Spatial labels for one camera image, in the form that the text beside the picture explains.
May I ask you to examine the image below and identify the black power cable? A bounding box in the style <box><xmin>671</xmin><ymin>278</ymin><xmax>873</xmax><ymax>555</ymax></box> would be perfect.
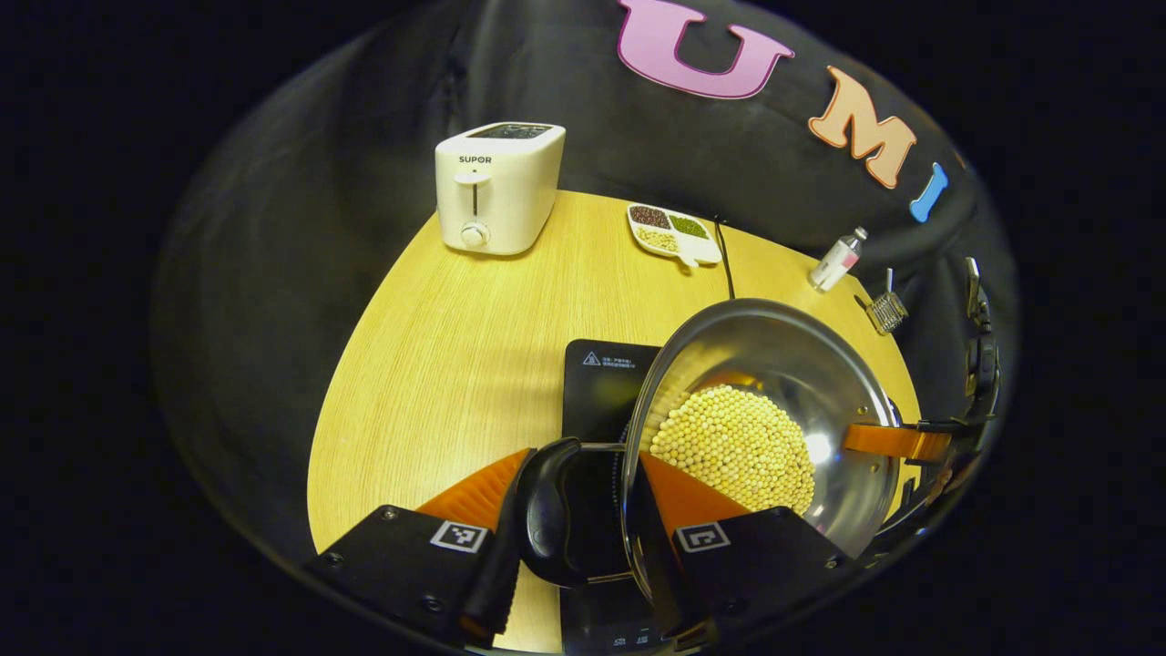
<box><xmin>713</xmin><ymin>216</ymin><xmax>737</xmax><ymax>302</ymax></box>

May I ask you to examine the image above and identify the white toaster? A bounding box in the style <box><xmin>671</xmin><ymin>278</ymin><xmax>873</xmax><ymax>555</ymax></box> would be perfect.
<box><xmin>435</xmin><ymin>122</ymin><xmax>567</xmax><ymax>257</ymax></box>

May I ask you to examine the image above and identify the clear glass cup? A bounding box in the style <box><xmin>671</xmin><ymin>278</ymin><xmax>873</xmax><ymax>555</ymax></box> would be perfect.
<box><xmin>865</xmin><ymin>292</ymin><xmax>910</xmax><ymax>336</ymax></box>

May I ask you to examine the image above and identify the steel pot with black handle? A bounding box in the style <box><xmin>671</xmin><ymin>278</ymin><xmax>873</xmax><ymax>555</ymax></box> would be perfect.
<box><xmin>515</xmin><ymin>299</ymin><xmax>905</xmax><ymax>607</ymax></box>

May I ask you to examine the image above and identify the pile of yellow soybeans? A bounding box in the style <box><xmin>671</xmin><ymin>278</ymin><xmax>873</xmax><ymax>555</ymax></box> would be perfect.
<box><xmin>649</xmin><ymin>384</ymin><xmax>818</xmax><ymax>516</ymax></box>

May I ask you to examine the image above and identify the black induction cooktop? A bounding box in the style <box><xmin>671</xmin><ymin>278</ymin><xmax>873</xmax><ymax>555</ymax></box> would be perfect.
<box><xmin>557</xmin><ymin>339</ymin><xmax>711</xmax><ymax>656</ymax></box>

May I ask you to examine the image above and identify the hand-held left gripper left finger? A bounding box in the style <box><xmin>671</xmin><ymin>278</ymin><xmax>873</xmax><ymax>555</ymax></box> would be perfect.
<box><xmin>305</xmin><ymin>446</ymin><xmax>538</xmax><ymax>650</ymax></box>

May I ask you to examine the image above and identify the small bottle with pink label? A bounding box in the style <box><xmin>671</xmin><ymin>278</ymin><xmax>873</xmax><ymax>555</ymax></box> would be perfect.
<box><xmin>809</xmin><ymin>227</ymin><xmax>869</xmax><ymax>293</ymax></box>

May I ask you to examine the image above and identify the white divided dish of beans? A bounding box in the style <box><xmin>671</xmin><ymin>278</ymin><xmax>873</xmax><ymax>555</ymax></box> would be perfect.
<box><xmin>627</xmin><ymin>203</ymin><xmax>723</xmax><ymax>271</ymax></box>

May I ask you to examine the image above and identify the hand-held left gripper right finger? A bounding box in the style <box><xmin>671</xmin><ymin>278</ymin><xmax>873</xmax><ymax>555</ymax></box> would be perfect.
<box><xmin>629</xmin><ymin>451</ymin><xmax>857</xmax><ymax>639</ymax></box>

